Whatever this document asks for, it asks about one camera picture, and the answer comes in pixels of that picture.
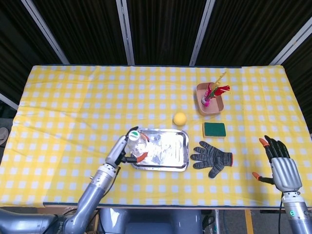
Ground clear plastic bottle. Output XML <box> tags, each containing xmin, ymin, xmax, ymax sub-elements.
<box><xmin>127</xmin><ymin>130</ymin><xmax>149</xmax><ymax>159</ymax></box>

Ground colourful feather shuttlecock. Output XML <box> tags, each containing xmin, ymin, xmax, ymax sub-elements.
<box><xmin>201</xmin><ymin>71</ymin><xmax>231</xmax><ymax>107</ymax></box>

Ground white metal frame rail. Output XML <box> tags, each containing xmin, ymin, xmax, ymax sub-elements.
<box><xmin>0</xmin><ymin>92</ymin><xmax>19</xmax><ymax>110</ymax></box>

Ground yellow ball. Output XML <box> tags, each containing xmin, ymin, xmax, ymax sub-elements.
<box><xmin>173</xmin><ymin>112</ymin><xmax>188</xmax><ymax>127</ymax></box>

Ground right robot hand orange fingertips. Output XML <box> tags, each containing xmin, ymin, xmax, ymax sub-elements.
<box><xmin>252</xmin><ymin>135</ymin><xmax>303</xmax><ymax>193</ymax></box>

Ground yellow sponge green scouring pad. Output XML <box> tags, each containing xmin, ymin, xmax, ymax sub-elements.
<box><xmin>202</xmin><ymin>122</ymin><xmax>227</xmax><ymax>138</ymax></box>

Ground grey robot torso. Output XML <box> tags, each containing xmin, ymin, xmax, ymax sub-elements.
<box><xmin>98</xmin><ymin>208</ymin><xmax>203</xmax><ymax>234</ymax></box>

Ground grey knitted work glove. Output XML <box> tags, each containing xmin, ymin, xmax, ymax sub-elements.
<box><xmin>190</xmin><ymin>140</ymin><xmax>234</xmax><ymax>178</ymax></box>

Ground yellow white checkered tablecloth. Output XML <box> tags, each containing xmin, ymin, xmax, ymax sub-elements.
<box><xmin>0</xmin><ymin>64</ymin><xmax>312</xmax><ymax>208</ymax></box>

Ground white metal frame post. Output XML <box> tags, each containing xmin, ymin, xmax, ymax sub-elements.
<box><xmin>189</xmin><ymin>0</ymin><xmax>216</xmax><ymax>66</ymax></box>
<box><xmin>20</xmin><ymin>0</ymin><xmax>70</xmax><ymax>65</ymax></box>
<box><xmin>269</xmin><ymin>17</ymin><xmax>312</xmax><ymax>66</ymax></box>
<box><xmin>116</xmin><ymin>0</ymin><xmax>135</xmax><ymax>66</ymax></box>

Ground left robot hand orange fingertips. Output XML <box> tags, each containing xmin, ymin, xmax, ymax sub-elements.
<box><xmin>105</xmin><ymin>126</ymin><xmax>150</xmax><ymax>169</ymax></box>

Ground rectangular metal tray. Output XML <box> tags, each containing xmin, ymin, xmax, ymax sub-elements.
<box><xmin>130</xmin><ymin>128</ymin><xmax>190</xmax><ymax>173</ymax></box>

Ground grey shoe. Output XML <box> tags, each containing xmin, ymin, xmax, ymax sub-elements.
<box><xmin>0</xmin><ymin>127</ymin><xmax>9</xmax><ymax>146</ymax></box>

